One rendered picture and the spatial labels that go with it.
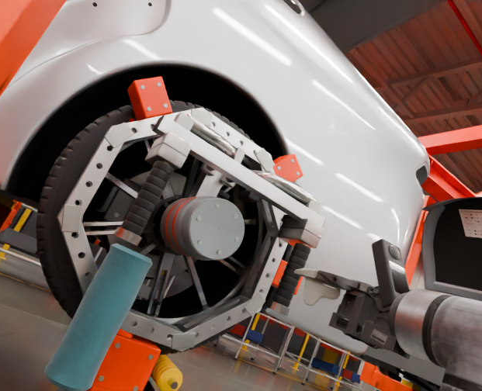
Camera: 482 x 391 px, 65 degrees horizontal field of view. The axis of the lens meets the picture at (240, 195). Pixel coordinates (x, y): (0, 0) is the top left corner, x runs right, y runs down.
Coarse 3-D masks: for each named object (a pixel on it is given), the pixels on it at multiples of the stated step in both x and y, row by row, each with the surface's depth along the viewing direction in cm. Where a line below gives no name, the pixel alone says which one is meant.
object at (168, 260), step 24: (144, 144) 97; (192, 168) 103; (168, 192) 100; (168, 264) 99; (192, 264) 102; (216, 264) 125; (240, 264) 109; (192, 288) 121; (216, 288) 112; (240, 288) 106; (144, 312) 97; (168, 312) 103; (192, 312) 102
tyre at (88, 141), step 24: (96, 120) 91; (120, 120) 92; (72, 144) 88; (96, 144) 90; (72, 168) 87; (48, 192) 85; (48, 216) 84; (48, 240) 84; (48, 264) 84; (72, 288) 86; (72, 312) 86; (216, 336) 102
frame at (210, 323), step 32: (128, 128) 85; (224, 128) 96; (96, 160) 82; (256, 160) 100; (64, 224) 78; (256, 288) 99; (128, 320) 84; (160, 320) 92; (192, 320) 95; (224, 320) 94
